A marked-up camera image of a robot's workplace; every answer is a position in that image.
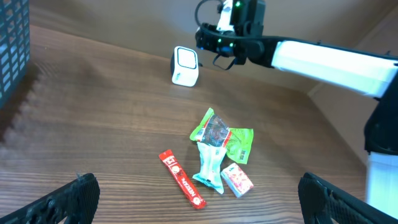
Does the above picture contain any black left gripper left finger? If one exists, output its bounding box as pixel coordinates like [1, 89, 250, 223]
[1, 173, 100, 224]

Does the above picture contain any red snack wrapper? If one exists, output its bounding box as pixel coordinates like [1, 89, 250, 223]
[159, 149, 206, 209]

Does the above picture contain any small red snack packet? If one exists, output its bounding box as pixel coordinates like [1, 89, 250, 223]
[221, 163, 254, 198]

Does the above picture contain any pale teal snack packet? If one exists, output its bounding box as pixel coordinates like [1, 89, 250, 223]
[193, 142, 226, 194]

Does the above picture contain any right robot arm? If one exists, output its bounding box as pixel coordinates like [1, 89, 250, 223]
[195, 0, 397, 223]

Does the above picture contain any green clear snack bag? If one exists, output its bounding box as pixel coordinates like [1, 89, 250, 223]
[190, 108, 254, 164]

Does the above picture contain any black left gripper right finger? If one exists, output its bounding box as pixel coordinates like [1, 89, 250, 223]
[298, 172, 397, 224]

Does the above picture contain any black right camera cable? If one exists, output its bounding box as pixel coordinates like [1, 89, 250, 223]
[194, 0, 224, 29]

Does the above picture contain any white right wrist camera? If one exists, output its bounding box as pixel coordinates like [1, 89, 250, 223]
[216, 0, 234, 32]

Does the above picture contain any white barcode scanner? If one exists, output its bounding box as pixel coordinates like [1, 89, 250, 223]
[170, 46, 199, 87]

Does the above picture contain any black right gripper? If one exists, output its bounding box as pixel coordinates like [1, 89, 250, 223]
[195, 23, 246, 65]

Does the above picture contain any dark grey mesh basket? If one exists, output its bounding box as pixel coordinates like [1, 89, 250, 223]
[0, 0, 30, 106]

